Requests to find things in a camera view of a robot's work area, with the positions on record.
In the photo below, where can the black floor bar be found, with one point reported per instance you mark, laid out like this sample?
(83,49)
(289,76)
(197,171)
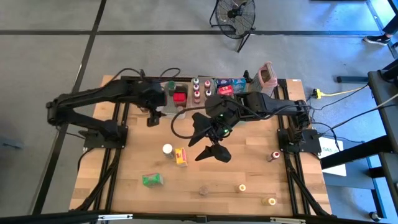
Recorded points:
(351,79)

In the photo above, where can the green lid jar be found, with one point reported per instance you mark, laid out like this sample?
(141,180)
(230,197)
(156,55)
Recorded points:
(171,85)

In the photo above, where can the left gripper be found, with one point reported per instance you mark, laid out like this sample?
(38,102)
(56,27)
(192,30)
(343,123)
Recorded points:
(152,93)

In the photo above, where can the red cereal box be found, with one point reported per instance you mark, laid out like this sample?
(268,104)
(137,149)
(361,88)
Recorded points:
(225,90)

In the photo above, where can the teal plastic bin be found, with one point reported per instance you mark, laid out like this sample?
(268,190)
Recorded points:
(248,90)

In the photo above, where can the dark neighbouring table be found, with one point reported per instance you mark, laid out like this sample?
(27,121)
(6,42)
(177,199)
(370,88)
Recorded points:
(384,102)

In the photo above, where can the green cap colouring bottle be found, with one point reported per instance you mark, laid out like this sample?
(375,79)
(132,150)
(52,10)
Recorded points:
(196,81)

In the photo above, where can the brown plastic wrapper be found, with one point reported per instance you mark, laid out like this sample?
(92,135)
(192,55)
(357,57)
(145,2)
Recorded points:
(144,109)

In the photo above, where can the red cap colouring bottle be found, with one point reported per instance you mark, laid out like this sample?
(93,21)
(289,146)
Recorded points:
(207,84)
(197,96)
(274,155)

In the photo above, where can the white paper sheet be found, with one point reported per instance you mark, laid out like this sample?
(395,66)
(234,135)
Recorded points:
(334,168)

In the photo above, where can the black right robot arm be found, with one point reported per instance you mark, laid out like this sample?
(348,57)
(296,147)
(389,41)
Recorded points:
(273,104)

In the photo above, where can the purple cap colouring bottle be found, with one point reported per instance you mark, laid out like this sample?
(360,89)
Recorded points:
(196,87)

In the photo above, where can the yellow cap colouring bottle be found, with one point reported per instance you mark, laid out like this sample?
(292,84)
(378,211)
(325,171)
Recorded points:
(271,201)
(241,187)

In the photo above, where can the light blue cereal box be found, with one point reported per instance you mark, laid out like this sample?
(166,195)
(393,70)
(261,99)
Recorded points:
(239,84)

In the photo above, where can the green cereal box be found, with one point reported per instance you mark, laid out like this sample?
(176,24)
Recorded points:
(153,180)

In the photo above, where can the black floor fan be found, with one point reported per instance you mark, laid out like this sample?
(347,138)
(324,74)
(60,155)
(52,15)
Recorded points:
(233,13)

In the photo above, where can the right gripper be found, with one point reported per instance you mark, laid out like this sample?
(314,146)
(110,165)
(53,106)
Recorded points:
(222,113)

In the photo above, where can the yellow Corn Pops box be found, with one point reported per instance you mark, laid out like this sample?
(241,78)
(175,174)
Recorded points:
(180,156)

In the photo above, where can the shallow clear plastic bin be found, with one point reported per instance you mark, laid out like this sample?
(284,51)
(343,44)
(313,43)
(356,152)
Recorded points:
(201,93)

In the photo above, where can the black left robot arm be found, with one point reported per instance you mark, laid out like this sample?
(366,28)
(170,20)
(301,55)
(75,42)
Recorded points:
(93,93)

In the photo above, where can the person's leg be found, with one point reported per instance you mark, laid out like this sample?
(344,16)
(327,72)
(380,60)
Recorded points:
(391,28)

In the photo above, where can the bagel seasoning jar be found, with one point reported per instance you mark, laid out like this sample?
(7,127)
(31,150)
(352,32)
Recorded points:
(168,150)

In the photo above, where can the black caster wheel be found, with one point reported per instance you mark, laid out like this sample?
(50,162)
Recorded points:
(374,215)

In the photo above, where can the deep clear plastic bin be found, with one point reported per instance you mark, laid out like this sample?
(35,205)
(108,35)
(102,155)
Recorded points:
(173,114)

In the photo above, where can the person's shoe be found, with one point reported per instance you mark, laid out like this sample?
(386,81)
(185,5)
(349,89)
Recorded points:
(377,39)

